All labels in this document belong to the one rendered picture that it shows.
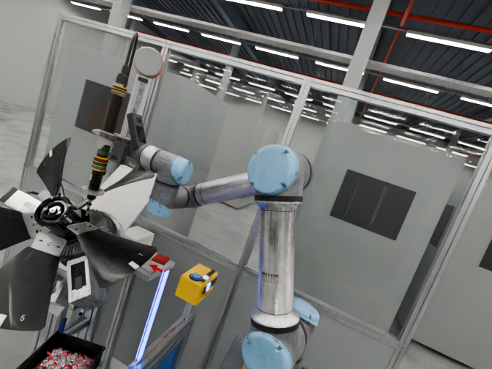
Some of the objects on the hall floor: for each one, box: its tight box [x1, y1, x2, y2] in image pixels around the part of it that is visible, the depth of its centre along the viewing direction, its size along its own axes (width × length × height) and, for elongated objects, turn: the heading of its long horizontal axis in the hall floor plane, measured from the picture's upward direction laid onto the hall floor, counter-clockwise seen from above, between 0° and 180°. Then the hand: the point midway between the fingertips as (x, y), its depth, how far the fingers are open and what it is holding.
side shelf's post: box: [101, 273, 136, 369], centre depth 166 cm, size 4×4×83 cm
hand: (102, 130), depth 95 cm, fingers closed on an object, 4 cm apart
